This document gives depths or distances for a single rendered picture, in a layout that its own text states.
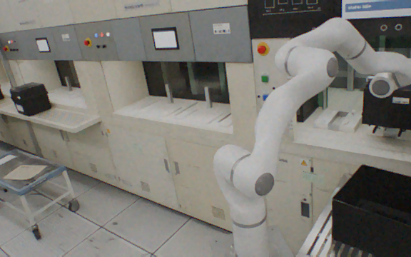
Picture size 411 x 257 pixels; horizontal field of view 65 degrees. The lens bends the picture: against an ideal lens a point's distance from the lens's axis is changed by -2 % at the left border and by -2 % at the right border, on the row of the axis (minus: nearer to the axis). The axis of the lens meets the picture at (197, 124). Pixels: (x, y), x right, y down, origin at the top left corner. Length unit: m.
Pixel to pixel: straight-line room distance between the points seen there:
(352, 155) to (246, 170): 0.82
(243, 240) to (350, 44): 0.72
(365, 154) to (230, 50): 0.82
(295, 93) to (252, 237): 0.48
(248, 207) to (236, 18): 0.96
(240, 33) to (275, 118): 0.77
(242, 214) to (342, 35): 0.64
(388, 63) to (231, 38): 0.76
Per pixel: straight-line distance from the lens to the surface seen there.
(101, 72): 2.64
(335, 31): 1.13
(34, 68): 4.03
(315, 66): 0.99
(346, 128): 1.85
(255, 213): 1.07
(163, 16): 1.98
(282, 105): 1.01
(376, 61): 1.30
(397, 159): 1.65
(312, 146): 1.73
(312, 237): 1.34
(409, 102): 1.62
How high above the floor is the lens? 1.67
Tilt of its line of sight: 23 degrees down
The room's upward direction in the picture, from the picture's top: 9 degrees counter-clockwise
